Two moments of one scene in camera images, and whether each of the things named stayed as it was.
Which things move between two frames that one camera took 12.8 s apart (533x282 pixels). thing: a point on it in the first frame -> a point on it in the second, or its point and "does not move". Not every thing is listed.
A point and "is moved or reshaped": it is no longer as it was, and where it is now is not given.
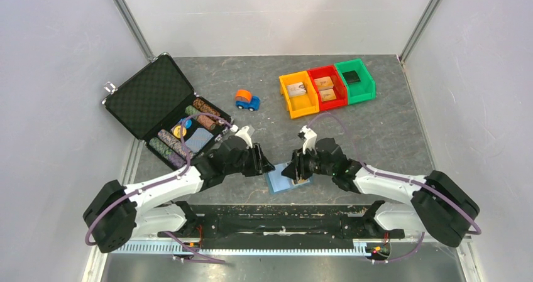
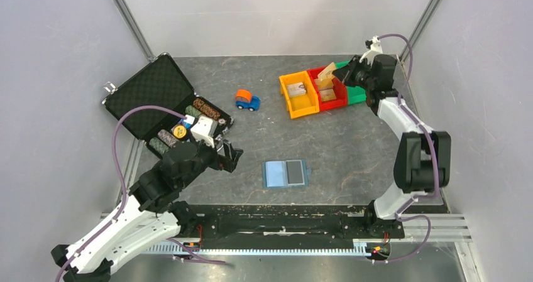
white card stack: x=296 y=88 does not move
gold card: x=300 y=181 -> x=327 y=73
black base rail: x=234 y=225 does not move
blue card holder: x=278 y=183 is moved or reshaped
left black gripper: x=261 y=165 -> x=224 y=162
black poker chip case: x=158 y=105 does not move
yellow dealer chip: x=177 y=131 does not move
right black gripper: x=297 y=166 -> x=346 y=74
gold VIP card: x=327 y=95 does not move
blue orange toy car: x=244 y=99 does not move
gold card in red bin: x=324 y=83 does not move
